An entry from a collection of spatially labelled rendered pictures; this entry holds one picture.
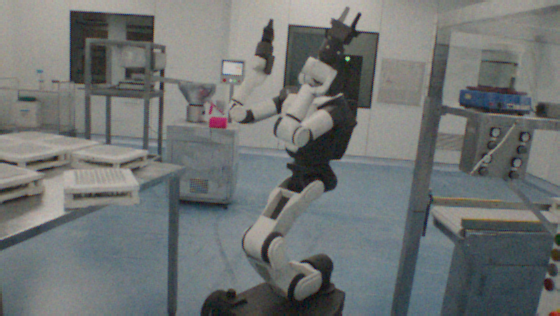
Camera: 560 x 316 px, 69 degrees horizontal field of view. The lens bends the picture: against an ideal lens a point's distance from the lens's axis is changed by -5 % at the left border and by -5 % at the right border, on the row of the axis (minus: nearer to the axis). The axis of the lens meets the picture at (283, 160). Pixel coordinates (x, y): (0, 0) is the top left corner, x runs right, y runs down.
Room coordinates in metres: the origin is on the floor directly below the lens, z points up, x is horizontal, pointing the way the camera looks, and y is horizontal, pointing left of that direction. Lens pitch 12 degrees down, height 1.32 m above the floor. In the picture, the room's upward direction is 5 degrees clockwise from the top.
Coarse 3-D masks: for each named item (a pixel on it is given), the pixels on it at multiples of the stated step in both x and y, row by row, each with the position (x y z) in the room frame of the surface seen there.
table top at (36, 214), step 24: (48, 168) 1.76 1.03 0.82; (72, 168) 1.80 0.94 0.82; (144, 168) 1.91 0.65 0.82; (168, 168) 1.96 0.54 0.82; (48, 192) 1.44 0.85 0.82; (0, 216) 1.17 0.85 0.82; (24, 216) 1.19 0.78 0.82; (48, 216) 1.21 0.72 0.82; (72, 216) 1.28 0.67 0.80; (0, 240) 1.02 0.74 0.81; (24, 240) 1.10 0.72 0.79
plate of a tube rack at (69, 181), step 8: (64, 176) 1.42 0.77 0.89; (72, 176) 1.43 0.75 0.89; (128, 176) 1.50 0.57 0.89; (64, 184) 1.33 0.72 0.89; (72, 184) 1.34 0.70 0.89; (80, 184) 1.35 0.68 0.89; (96, 184) 1.36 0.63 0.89; (104, 184) 1.37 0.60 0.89; (112, 184) 1.38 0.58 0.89; (120, 184) 1.39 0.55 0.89; (128, 184) 1.40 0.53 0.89; (136, 184) 1.41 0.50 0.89; (64, 192) 1.29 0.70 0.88; (72, 192) 1.30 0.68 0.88; (80, 192) 1.31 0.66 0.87; (88, 192) 1.32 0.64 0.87; (96, 192) 1.34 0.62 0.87
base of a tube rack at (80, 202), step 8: (128, 192) 1.45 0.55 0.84; (64, 200) 1.30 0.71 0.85; (80, 200) 1.32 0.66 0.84; (88, 200) 1.33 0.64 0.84; (96, 200) 1.34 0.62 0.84; (104, 200) 1.35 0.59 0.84; (112, 200) 1.36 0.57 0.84; (120, 200) 1.37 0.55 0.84; (128, 200) 1.39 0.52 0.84; (136, 200) 1.40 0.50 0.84
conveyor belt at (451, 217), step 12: (444, 216) 1.66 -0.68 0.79; (456, 216) 1.65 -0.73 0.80; (468, 216) 1.67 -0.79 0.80; (480, 216) 1.68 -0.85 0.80; (492, 216) 1.69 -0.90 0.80; (504, 216) 1.71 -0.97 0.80; (516, 216) 1.72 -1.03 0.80; (528, 216) 1.73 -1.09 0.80; (552, 216) 1.76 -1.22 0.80; (456, 228) 1.55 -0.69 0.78; (468, 228) 1.53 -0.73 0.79; (480, 228) 1.54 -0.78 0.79; (492, 228) 1.54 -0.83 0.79
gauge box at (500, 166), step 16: (480, 128) 1.48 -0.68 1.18; (464, 144) 1.57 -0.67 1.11; (480, 144) 1.48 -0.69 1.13; (512, 144) 1.49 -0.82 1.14; (528, 144) 1.50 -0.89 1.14; (464, 160) 1.55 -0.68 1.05; (480, 160) 1.48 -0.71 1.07; (496, 160) 1.49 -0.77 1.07; (480, 176) 1.48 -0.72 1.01; (496, 176) 1.49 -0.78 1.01
